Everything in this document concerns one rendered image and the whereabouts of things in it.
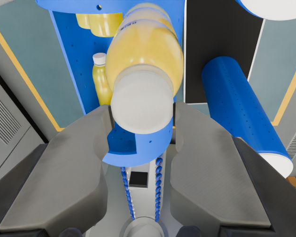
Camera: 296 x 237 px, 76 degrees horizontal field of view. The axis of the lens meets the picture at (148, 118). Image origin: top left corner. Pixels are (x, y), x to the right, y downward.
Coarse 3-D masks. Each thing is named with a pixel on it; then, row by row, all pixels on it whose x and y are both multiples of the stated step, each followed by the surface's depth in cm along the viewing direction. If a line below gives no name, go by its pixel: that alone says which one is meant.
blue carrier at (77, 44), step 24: (48, 0) 28; (72, 0) 27; (96, 0) 26; (120, 0) 26; (144, 0) 28; (168, 0) 30; (72, 24) 47; (72, 48) 49; (96, 48) 56; (72, 72) 50; (96, 96) 64; (120, 144) 60; (144, 144) 49; (168, 144) 59
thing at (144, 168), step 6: (132, 168) 103; (138, 168) 103; (144, 168) 103; (132, 174) 98; (138, 174) 98; (144, 174) 98; (132, 180) 96; (138, 180) 96; (144, 180) 96; (132, 186) 95; (138, 186) 95; (144, 186) 95
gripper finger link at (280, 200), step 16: (240, 144) 8; (256, 160) 7; (256, 176) 6; (272, 176) 6; (272, 192) 6; (288, 192) 6; (272, 208) 5; (288, 208) 5; (272, 224) 5; (288, 224) 5
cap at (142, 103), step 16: (128, 80) 11; (144, 80) 10; (160, 80) 11; (112, 96) 11; (128, 96) 11; (144, 96) 11; (160, 96) 11; (112, 112) 12; (128, 112) 12; (144, 112) 12; (160, 112) 12; (128, 128) 12; (144, 128) 12; (160, 128) 12
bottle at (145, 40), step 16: (128, 16) 19; (144, 16) 17; (160, 16) 18; (128, 32) 14; (144, 32) 13; (160, 32) 14; (112, 48) 14; (128, 48) 13; (144, 48) 12; (160, 48) 13; (176, 48) 14; (112, 64) 13; (128, 64) 12; (144, 64) 12; (160, 64) 12; (176, 64) 13; (112, 80) 13; (176, 80) 14
